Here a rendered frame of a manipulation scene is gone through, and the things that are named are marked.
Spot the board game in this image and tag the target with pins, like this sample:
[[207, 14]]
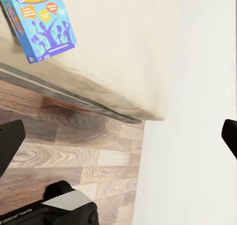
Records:
[[42, 27]]

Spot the bed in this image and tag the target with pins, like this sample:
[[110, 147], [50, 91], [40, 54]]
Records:
[[123, 64]]

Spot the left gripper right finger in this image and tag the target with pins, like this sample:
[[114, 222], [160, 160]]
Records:
[[229, 135]]

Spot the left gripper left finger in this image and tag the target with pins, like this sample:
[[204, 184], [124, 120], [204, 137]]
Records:
[[12, 134]]

